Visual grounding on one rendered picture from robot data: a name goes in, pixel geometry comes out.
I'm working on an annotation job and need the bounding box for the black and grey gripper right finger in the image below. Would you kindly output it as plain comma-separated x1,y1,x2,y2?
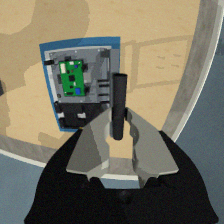
125,107,219,224

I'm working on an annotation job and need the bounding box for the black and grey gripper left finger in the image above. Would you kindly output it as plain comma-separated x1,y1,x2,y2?
24,107,113,224

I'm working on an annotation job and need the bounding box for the green circuit board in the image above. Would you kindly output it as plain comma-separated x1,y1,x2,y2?
59,61,85,96

